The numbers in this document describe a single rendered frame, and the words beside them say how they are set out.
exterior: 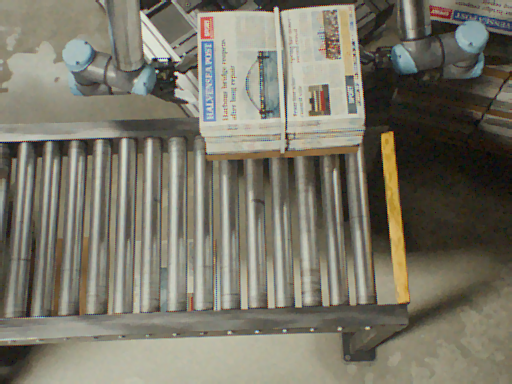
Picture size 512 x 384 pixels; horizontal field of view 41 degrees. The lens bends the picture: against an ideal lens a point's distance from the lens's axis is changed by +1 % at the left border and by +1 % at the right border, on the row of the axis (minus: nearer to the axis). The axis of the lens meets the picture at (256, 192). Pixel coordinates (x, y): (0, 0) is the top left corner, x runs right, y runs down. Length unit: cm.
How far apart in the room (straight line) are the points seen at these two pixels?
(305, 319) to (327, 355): 81
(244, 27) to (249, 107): 20
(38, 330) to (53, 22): 159
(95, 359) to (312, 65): 138
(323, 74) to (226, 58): 22
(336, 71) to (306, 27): 13
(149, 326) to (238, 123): 52
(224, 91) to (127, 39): 25
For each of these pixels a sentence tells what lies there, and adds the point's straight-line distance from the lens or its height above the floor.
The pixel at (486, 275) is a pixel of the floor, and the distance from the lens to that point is 254.
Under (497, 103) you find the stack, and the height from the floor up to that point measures 45.
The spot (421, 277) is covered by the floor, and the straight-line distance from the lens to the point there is 248.
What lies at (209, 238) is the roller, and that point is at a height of 79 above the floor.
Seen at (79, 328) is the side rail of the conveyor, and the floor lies 80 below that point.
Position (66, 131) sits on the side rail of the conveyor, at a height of 80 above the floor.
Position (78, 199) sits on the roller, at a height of 80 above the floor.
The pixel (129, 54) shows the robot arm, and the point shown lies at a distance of 160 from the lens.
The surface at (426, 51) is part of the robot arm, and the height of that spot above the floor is 95.
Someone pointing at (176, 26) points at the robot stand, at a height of 21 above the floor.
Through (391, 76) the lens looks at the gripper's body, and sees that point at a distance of 178.
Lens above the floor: 239
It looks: 72 degrees down
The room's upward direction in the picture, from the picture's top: 7 degrees counter-clockwise
